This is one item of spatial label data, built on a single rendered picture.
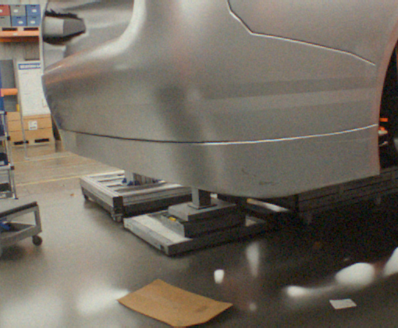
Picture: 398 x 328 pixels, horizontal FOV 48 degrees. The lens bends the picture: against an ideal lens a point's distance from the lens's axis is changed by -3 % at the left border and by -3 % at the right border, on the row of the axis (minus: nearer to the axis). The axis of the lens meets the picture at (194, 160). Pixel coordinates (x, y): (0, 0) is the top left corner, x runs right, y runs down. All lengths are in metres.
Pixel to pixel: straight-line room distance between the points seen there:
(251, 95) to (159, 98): 0.25
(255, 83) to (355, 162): 0.42
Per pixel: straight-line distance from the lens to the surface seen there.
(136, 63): 1.26
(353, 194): 3.64
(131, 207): 3.92
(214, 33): 1.14
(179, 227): 3.11
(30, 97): 9.31
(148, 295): 2.47
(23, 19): 13.02
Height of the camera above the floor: 1.03
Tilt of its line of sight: 8 degrees down
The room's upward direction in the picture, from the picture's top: 4 degrees counter-clockwise
